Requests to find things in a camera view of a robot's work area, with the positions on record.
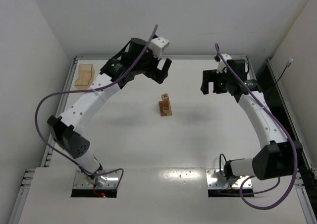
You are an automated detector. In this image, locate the ribbed light wooden block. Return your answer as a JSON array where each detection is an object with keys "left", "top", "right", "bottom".
[{"left": 162, "top": 106, "right": 170, "bottom": 113}]

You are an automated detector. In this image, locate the light wooden rectangular block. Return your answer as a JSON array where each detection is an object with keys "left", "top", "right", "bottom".
[{"left": 166, "top": 106, "right": 172, "bottom": 115}]

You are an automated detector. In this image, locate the reddish brown rectangular block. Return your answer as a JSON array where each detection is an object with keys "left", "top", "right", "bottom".
[{"left": 158, "top": 101, "right": 165, "bottom": 116}]

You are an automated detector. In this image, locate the transparent orange plastic box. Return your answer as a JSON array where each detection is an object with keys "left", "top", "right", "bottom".
[{"left": 74, "top": 64, "right": 95, "bottom": 90}]

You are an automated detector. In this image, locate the wooden letter N cube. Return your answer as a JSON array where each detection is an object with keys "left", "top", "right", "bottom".
[{"left": 161, "top": 93, "right": 169, "bottom": 101}]

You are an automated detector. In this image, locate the reddish wooden arch block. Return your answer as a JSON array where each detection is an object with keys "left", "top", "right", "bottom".
[{"left": 163, "top": 100, "right": 169, "bottom": 106}]

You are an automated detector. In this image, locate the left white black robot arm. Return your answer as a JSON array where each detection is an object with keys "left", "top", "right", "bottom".
[{"left": 47, "top": 36, "right": 172, "bottom": 181}]

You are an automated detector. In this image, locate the metal base plate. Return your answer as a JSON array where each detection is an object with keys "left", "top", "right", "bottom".
[
  {"left": 205, "top": 168, "right": 249, "bottom": 191},
  {"left": 73, "top": 169, "right": 120, "bottom": 190}
]

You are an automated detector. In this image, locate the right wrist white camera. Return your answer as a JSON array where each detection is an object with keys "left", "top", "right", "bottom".
[{"left": 214, "top": 54, "right": 232, "bottom": 74}]

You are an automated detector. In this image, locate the wrist white camera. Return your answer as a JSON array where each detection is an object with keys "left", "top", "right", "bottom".
[
  {"left": 148, "top": 37, "right": 169, "bottom": 59},
  {"left": 214, "top": 54, "right": 232, "bottom": 74}
]

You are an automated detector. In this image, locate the black cable white plug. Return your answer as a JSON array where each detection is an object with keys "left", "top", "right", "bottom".
[{"left": 262, "top": 58, "right": 294, "bottom": 103}]

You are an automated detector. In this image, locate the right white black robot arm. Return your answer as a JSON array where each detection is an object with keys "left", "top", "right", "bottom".
[{"left": 201, "top": 55, "right": 302, "bottom": 180}]

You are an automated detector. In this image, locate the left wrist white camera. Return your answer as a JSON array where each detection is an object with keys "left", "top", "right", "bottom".
[{"left": 148, "top": 37, "right": 169, "bottom": 59}]

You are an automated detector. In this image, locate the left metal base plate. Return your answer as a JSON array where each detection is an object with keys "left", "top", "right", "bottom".
[{"left": 73, "top": 169, "right": 120, "bottom": 190}]

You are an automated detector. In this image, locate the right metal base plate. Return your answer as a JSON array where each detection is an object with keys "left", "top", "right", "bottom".
[{"left": 205, "top": 168, "right": 249, "bottom": 191}]

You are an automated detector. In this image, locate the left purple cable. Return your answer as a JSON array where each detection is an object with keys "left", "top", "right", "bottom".
[{"left": 34, "top": 24, "right": 159, "bottom": 185}]

